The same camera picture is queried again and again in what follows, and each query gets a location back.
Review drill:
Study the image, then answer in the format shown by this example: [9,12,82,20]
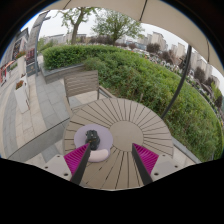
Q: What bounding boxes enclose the distant apartment buildings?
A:
[43,31,218,88]

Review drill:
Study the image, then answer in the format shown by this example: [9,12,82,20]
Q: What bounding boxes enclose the dark tall sign pylon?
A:
[25,11,51,78]

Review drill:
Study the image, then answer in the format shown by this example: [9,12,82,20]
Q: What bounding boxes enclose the black computer mouse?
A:
[85,129,101,151]

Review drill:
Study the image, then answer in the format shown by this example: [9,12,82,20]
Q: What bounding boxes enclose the round-crowned tree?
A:
[91,9,145,45]

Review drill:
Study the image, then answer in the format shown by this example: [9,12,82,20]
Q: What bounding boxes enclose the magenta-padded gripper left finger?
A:
[40,142,92,186]

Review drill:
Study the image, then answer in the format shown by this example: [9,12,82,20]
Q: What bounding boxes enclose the white planter with orange flowers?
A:
[13,79,31,114]

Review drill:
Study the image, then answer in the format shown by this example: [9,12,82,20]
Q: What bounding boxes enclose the lilac mouse pad with wrist rest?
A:
[73,123,114,163]

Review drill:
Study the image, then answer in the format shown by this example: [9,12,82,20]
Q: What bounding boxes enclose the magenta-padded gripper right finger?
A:
[131,142,189,186]

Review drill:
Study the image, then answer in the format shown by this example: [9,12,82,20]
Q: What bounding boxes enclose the slatted wooden chair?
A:
[63,69,116,109]

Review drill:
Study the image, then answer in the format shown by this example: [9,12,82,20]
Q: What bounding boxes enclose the beige cantilever patio umbrella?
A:
[43,0,224,120]

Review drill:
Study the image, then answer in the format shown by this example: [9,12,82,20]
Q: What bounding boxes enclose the green hedge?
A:
[42,44,224,163]

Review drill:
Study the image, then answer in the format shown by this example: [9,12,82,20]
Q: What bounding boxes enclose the grey storefront building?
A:
[0,28,29,84]

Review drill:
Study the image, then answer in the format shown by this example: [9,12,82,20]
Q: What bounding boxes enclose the white planter with green plants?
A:
[14,50,28,76]

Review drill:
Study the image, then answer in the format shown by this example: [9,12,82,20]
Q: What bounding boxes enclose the slender leaning tree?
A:
[56,7,101,46]

